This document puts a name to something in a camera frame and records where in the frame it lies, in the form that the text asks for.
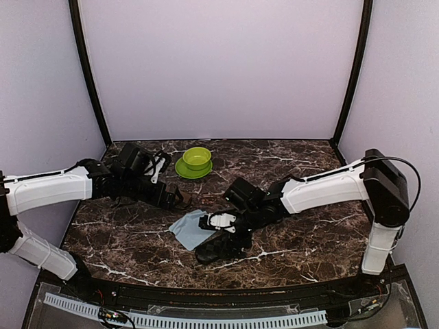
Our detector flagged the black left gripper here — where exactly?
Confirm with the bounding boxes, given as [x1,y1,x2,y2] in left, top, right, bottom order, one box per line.
[120,173,182,210]

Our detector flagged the black checkered glasses case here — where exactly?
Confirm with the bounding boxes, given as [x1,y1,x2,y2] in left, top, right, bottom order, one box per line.
[195,232,252,265]

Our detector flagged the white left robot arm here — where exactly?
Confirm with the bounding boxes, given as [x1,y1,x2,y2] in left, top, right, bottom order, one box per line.
[1,143,191,299]

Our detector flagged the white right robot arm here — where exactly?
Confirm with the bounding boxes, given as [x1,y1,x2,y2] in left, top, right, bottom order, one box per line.
[221,149,415,297]

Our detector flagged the pink translucent sunglasses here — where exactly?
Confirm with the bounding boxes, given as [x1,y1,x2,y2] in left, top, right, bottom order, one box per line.
[200,195,221,204]

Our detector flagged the green plastic plate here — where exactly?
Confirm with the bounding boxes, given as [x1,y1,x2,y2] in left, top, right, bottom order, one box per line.
[175,158,213,180]

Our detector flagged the left light blue cloth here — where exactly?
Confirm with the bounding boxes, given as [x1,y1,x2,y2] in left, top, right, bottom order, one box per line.
[169,210,215,251]

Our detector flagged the green plastic bowl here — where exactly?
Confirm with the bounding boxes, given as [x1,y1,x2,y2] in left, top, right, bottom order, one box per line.
[182,147,211,170]

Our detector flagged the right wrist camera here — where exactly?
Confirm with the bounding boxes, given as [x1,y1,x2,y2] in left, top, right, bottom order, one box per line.
[198,212,237,233]

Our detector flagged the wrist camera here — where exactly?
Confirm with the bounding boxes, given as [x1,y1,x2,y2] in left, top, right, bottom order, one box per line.
[198,212,237,233]
[144,150,171,184]

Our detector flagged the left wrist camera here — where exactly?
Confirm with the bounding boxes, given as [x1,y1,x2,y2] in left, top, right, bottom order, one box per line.
[144,150,171,184]

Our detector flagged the white slotted cable duct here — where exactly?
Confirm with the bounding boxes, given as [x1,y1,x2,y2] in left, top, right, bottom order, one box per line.
[43,293,327,328]

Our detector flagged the left black frame post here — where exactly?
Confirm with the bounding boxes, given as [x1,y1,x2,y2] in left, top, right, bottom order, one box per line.
[68,0,112,147]

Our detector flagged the black frame post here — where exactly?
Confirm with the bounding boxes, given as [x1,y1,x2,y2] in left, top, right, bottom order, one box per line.
[329,0,374,148]
[68,0,112,147]

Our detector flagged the right black frame post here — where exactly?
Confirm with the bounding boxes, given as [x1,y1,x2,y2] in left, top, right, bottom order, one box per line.
[329,0,374,148]

